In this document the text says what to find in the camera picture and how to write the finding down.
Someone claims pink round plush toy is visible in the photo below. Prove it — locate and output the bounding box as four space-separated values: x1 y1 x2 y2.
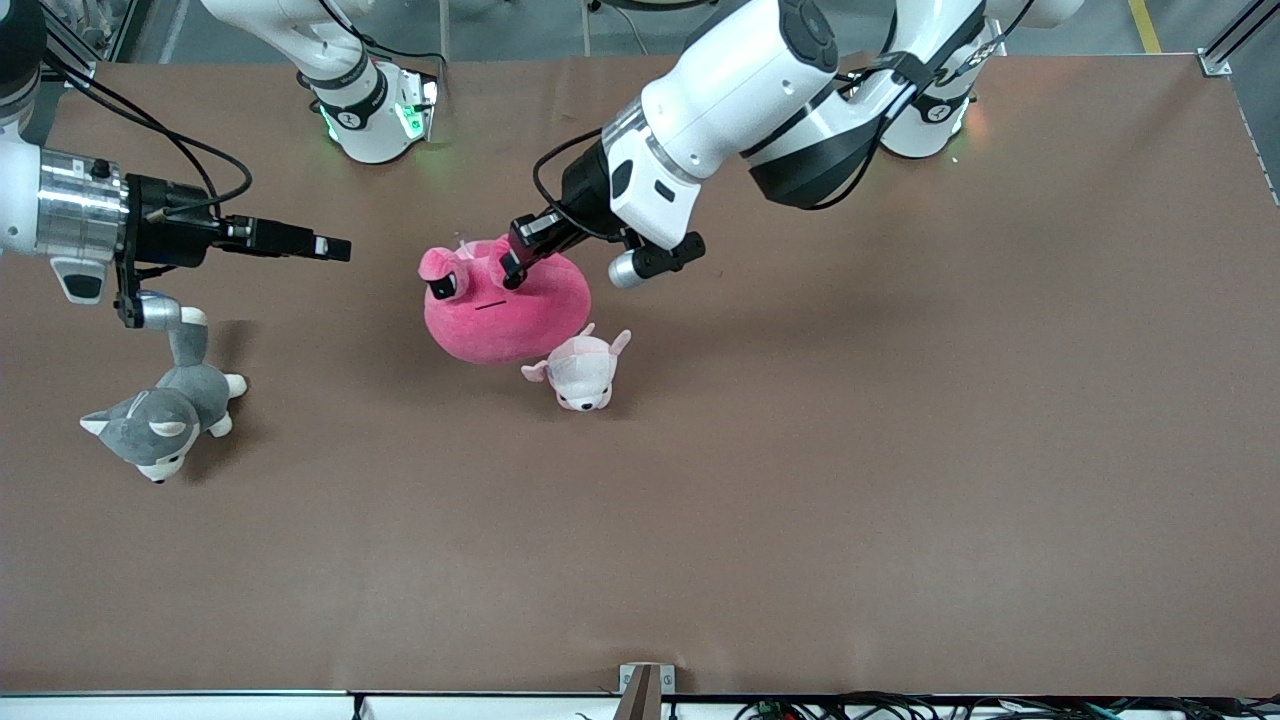
417 235 593 365

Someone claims grey husky plush toy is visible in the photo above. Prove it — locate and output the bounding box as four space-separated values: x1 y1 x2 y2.
80 306 249 485

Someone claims small pale pink plush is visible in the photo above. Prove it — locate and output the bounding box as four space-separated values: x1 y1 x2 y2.
520 322 633 413

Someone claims aluminium frame profile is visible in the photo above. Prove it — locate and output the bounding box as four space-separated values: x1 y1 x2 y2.
40 0 113 93
1198 0 1280 79

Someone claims black right base cable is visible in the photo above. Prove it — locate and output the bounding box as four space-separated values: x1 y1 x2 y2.
298 0 448 101

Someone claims metal table edge bracket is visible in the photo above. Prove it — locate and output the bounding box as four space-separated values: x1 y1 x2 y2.
614 663 676 720

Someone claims white table edge rail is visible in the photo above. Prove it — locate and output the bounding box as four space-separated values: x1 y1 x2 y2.
0 690 626 720

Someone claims tangled black cables bundle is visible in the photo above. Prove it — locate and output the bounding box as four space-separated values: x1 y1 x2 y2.
735 690 1280 720

